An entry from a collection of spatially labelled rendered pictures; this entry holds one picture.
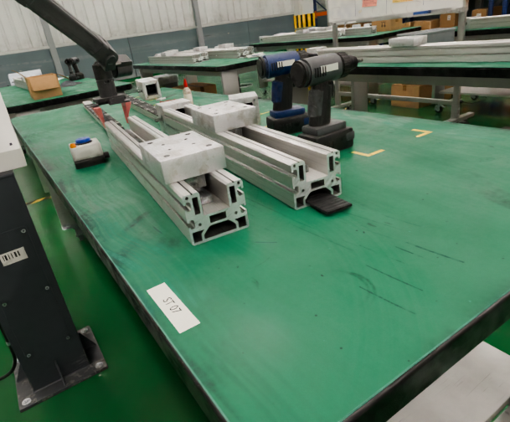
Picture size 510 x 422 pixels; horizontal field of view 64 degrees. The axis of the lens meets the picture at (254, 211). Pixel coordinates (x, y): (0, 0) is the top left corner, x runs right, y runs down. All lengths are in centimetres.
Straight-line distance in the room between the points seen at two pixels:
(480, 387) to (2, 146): 145
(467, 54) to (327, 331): 198
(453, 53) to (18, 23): 1107
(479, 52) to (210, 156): 176
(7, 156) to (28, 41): 1100
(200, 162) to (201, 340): 32
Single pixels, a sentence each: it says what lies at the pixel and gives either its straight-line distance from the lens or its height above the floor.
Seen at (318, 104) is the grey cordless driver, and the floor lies 90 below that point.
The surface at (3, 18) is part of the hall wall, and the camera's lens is 1233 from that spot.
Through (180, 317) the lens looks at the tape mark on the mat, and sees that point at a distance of 51.
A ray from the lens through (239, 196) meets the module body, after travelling 65.
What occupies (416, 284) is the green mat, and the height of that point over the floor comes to 78.
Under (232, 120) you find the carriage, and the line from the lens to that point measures 97.
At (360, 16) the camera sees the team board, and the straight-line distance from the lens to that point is 441.
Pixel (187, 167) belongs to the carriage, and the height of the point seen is 88.
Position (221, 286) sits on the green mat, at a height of 78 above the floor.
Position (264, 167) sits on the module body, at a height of 83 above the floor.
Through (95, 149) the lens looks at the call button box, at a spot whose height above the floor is 82.
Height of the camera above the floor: 108
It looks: 25 degrees down
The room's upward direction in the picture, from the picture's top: 8 degrees counter-clockwise
